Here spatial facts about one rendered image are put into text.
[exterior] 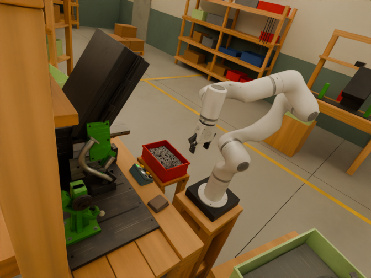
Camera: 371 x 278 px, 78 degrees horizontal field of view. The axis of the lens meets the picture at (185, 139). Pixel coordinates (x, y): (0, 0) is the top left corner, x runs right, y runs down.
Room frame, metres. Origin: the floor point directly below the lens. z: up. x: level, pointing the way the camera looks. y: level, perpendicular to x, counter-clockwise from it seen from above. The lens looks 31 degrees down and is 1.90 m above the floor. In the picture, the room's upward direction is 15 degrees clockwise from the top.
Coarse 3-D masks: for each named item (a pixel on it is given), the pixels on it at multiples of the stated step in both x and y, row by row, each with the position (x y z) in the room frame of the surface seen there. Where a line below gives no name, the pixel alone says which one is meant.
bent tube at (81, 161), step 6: (90, 138) 0.91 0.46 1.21; (90, 144) 0.89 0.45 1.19; (84, 150) 0.87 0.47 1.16; (78, 156) 0.85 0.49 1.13; (84, 156) 0.86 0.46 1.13; (78, 162) 0.84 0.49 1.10; (84, 162) 0.85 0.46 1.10; (84, 168) 0.84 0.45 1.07; (90, 168) 0.86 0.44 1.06; (96, 174) 0.87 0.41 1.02; (102, 174) 0.89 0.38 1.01; (108, 180) 0.90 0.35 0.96
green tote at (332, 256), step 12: (312, 228) 0.95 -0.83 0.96; (288, 240) 0.82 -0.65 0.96; (300, 240) 0.89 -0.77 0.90; (312, 240) 0.92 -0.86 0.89; (324, 240) 0.89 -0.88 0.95; (264, 252) 0.71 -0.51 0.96; (276, 252) 0.77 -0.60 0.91; (324, 252) 0.86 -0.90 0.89; (336, 252) 0.83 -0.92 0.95; (240, 264) 0.62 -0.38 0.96; (252, 264) 0.67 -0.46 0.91; (336, 264) 0.80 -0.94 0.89; (348, 264) 0.78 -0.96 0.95; (240, 276) 0.57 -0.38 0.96; (348, 276) 0.75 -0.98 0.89; (360, 276) 0.73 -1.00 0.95
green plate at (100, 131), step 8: (88, 128) 0.93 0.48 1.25; (96, 128) 0.96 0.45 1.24; (104, 128) 0.99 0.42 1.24; (96, 136) 0.95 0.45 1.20; (104, 136) 0.98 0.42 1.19; (96, 144) 0.94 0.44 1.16; (104, 144) 0.97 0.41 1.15; (96, 152) 0.93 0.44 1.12; (104, 152) 0.96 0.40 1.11; (96, 160) 0.92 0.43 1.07
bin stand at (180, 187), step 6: (144, 162) 1.33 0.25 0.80; (150, 168) 1.28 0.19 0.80; (150, 174) 1.23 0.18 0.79; (186, 174) 1.32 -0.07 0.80; (156, 180) 1.17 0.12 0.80; (174, 180) 1.22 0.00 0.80; (180, 180) 1.25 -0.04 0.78; (186, 180) 1.30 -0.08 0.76; (162, 186) 1.14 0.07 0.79; (180, 186) 1.29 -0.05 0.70; (162, 192) 1.16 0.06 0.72
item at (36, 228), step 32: (0, 32) 0.25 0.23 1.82; (32, 32) 0.27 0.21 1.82; (0, 64) 0.25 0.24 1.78; (32, 64) 0.27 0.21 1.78; (0, 96) 0.24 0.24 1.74; (32, 96) 0.27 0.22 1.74; (0, 128) 0.24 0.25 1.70; (32, 128) 0.26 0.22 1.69; (0, 160) 0.23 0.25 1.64; (32, 160) 0.26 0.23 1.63; (0, 192) 0.22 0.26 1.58; (32, 192) 0.25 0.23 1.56; (32, 224) 0.25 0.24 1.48; (32, 256) 0.24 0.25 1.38; (64, 256) 0.28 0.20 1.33
